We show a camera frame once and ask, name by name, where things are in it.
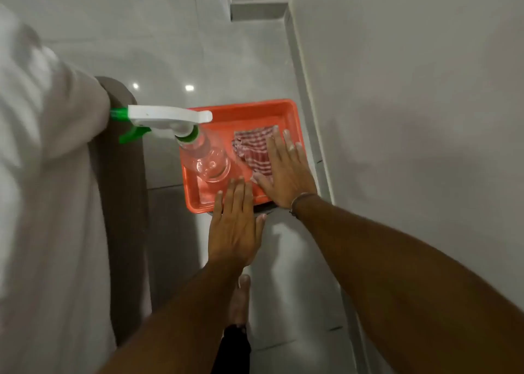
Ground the orange plastic tray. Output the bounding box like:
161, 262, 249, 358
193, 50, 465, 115
180, 99, 308, 215

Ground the red striped cloth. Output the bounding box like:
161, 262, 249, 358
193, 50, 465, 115
232, 126, 278, 183

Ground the person's right hand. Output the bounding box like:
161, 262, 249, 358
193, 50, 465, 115
251, 126, 318, 210

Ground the person's black trouser leg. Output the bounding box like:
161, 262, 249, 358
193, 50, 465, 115
210, 324, 252, 374

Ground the person's left hand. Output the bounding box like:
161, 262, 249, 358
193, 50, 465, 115
207, 177, 267, 266

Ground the person's bare foot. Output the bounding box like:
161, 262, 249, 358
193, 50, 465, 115
227, 274, 252, 328

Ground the white bed sheet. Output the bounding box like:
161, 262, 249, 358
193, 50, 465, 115
0, 3, 118, 374

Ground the grey skirting board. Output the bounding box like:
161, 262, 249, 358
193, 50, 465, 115
283, 3, 371, 374

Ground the person's left forearm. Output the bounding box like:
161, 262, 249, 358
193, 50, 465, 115
96, 261, 247, 374

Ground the clear spray bottle white trigger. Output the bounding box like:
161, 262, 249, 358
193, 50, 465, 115
110, 105, 232, 183

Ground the person's right forearm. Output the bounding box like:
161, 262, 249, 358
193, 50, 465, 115
291, 195, 524, 374

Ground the thin wrist bracelet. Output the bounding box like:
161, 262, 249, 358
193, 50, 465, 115
289, 192, 319, 218

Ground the brown bed frame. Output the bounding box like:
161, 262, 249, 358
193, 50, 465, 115
88, 76, 153, 346

